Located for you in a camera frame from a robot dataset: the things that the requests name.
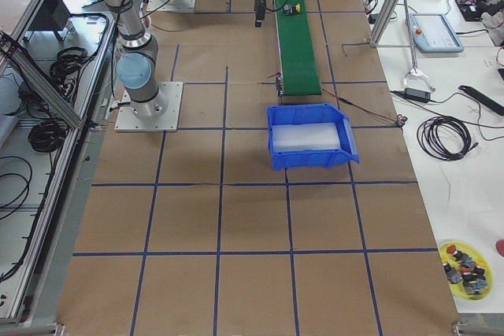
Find yellow push button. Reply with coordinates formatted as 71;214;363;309
283;3;302;17

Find yellow plate with buttons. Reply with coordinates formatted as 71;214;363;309
438;241;493;301

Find green conveyor belt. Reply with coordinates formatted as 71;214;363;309
274;0;322;97

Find blue empty bin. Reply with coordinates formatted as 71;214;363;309
267;103;360;170

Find teach pendant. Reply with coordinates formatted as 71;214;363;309
409;13;464;54

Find black power adapter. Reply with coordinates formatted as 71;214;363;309
404;87;431;103

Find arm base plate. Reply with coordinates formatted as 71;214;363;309
114;82;183;132
146;0;196;13

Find red black conveyor wires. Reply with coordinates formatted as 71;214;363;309
321;87;406;128

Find coiled black cable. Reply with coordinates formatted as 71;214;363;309
416;115;473;162

